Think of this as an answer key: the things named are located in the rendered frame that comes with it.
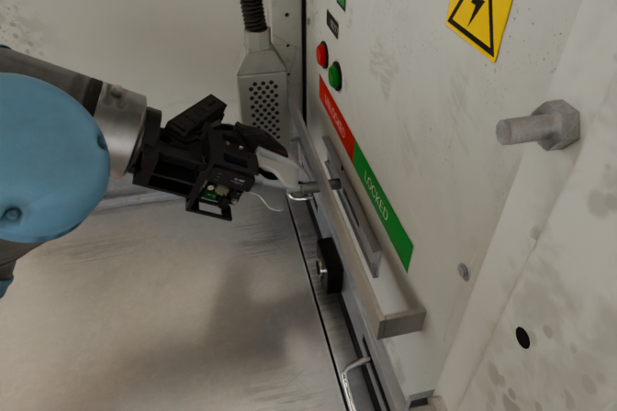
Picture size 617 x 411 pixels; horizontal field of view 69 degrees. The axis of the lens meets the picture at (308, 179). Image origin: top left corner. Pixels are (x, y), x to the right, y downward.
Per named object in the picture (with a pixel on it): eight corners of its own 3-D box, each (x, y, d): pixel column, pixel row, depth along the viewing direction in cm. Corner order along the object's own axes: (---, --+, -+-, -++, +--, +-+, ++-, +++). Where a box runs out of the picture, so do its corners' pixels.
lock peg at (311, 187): (302, 201, 56) (302, 177, 53) (298, 190, 57) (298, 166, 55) (352, 194, 57) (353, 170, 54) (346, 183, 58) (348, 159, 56)
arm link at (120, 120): (84, 136, 49) (109, 60, 45) (129, 149, 52) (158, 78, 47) (70, 187, 43) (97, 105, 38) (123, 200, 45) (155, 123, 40)
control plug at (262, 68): (245, 161, 71) (233, 55, 59) (241, 143, 74) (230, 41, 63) (294, 154, 72) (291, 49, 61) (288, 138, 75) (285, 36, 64)
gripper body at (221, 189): (235, 225, 50) (122, 198, 44) (229, 176, 56) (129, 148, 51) (266, 173, 46) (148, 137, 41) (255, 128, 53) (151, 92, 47)
